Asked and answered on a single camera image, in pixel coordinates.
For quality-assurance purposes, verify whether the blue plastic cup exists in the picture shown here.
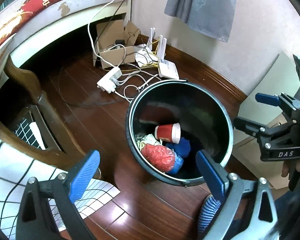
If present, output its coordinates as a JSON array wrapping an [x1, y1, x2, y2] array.
[[165, 137, 191, 175]]

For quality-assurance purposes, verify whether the red paper cup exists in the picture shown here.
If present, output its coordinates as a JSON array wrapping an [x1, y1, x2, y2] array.
[[154, 123, 181, 144]]

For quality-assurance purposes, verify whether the black round trash bin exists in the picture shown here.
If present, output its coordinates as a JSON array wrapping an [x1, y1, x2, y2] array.
[[126, 80, 234, 186]]

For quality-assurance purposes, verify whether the person's hand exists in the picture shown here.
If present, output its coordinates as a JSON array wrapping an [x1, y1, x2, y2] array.
[[281, 159, 300, 178]]

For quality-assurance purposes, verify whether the blue striped slipper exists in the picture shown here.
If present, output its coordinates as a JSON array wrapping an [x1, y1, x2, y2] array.
[[198, 194, 221, 235]]

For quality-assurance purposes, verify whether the brown wooden table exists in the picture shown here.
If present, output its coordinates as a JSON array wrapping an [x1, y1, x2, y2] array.
[[0, 33, 103, 181]]

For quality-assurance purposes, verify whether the red mesh plastic bag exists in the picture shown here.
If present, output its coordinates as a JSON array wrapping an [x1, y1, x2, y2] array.
[[141, 144, 175, 172]]

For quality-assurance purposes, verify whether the white grid tablecloth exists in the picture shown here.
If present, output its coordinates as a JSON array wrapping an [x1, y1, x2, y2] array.
[[0, 117, 121, 240]]

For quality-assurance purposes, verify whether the white power strip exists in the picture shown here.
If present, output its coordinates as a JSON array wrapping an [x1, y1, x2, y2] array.
[[97, 67, 122, 94]]

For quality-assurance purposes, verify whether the white wifi router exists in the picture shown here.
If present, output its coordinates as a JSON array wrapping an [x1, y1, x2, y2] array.
[[147, 27, 179, 80]]

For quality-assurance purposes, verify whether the grey hanging cloth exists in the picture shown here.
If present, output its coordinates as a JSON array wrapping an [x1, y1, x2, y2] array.
[[165, 0, 236, 43]]

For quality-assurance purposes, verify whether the brown cardboard box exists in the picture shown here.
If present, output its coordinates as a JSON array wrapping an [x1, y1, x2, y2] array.
[[95, 20, 140, 69]]

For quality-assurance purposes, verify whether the bed with white frame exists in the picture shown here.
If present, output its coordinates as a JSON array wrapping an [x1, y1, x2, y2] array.
[[0, 0, 131, 67]]

